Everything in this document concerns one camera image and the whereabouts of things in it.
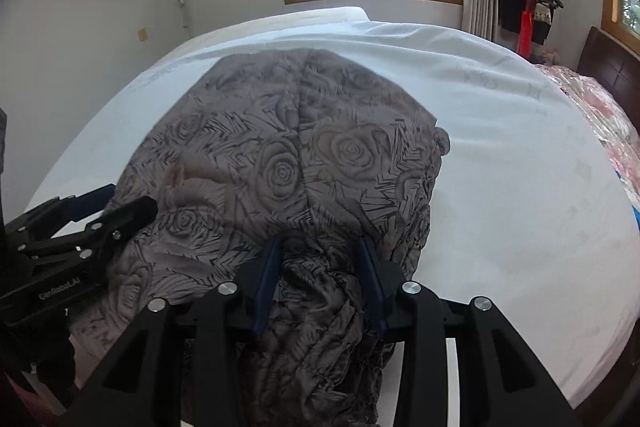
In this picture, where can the dark wooden headboard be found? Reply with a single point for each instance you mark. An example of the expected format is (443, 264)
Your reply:
(607, 57)

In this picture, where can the yellow wall socket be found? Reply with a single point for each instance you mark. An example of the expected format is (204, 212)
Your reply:
(142, 34)

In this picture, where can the red hanging item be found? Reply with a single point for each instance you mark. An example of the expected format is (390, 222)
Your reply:
(525, 32)

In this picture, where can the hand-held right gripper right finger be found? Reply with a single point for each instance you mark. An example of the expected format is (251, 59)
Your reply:
(372, 292)

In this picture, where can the pink floral quilt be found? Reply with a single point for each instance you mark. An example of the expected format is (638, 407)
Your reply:
(600, 107)

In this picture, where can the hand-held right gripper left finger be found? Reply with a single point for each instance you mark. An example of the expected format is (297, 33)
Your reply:
(265, 292)

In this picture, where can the bed with white sheet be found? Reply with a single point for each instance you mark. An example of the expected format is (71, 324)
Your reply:
(525, 187)

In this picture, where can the grey rose-print quilted jacket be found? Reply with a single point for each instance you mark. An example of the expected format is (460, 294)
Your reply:
(300, 157)

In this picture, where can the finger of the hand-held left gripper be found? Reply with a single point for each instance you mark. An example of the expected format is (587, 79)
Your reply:
(92, 198)
(125, 214)

